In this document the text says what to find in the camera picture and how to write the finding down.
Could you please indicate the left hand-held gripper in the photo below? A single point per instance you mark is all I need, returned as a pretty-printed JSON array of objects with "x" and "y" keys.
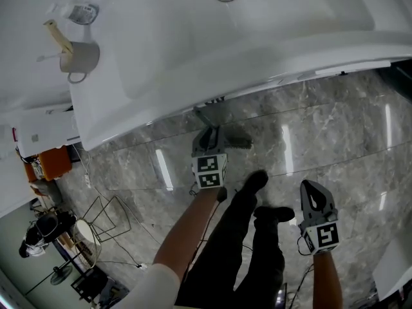
[{"x": 207, "y": 172}]

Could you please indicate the black bag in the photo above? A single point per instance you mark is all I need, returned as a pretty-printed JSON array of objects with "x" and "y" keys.
[{"x": 45, "y": 225}]

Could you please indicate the white vanity cabinet with sink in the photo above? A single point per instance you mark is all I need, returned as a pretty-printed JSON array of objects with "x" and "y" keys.
[{"x": 193, "y": 60}]

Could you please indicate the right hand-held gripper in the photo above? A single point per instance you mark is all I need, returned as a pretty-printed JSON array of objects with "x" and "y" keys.
[{"x": 325, "y": 237}]

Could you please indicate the person's right forearm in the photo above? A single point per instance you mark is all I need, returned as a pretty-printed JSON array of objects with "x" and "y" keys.
[{"x": 326, "y": 282}]

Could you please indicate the clear plastic bottle red label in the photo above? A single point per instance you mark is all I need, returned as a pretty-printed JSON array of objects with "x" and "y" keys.
[{"x": 6, "y": 143}]

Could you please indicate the person's black trousers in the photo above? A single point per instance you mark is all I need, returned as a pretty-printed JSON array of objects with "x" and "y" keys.
[{"x": 231, "y": 253}]

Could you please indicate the clear plastic packet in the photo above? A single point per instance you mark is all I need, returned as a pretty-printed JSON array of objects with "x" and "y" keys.
[{"x": 82, "y": 13}]

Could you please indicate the person's left black shoe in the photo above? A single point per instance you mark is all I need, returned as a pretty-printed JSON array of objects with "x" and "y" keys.
[{"x": 256, "y": 182}]

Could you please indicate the person's black shoe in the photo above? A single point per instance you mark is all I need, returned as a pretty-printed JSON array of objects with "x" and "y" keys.
[
  {"x": 277, "y": 213},
  {"x": 256, "y": 182}
]

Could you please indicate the person's left forearm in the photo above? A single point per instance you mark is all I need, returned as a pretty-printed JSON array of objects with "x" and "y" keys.
[{"x": 190, "y": 227}]

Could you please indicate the person's right black shoe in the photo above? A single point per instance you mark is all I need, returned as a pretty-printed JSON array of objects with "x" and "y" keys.
[{"x": 277, "y": 213}]

